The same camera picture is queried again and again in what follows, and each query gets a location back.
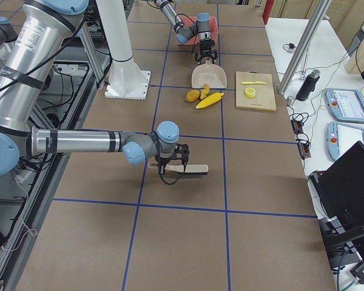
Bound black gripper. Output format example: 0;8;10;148
156;143;190;175
195;39;218;64

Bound beige plastic dustpan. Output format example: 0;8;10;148
191;58;228;89

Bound toy ginger root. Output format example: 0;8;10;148
200;84;210;100

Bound yellow toy corn cob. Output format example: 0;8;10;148
195;92;224;109

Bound brown toy potato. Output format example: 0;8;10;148
186;89;200;103

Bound pink plastic bin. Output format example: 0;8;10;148
176;15;218;46

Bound yellow plastic knife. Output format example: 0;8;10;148
241;81;269;85

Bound lemon slices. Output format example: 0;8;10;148
244;87;256;98

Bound wooden cutting board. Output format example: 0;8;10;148
235;72;277;112

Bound black water bottle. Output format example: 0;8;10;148
295;69;320;101

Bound brown paper table mat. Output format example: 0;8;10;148
16;2;335;290

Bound teach pendant tablet far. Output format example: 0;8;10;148
324;88;364;124

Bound teach pendant tablet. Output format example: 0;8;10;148
326;121;364;161
324;88;364;124

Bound teach pendant tablet near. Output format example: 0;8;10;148
326;121;364;161

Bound black monitor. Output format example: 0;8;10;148
311;141;364;261

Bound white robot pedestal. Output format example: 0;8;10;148
97;1;151;100

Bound aluminium frame post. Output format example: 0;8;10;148
278;0;332;95

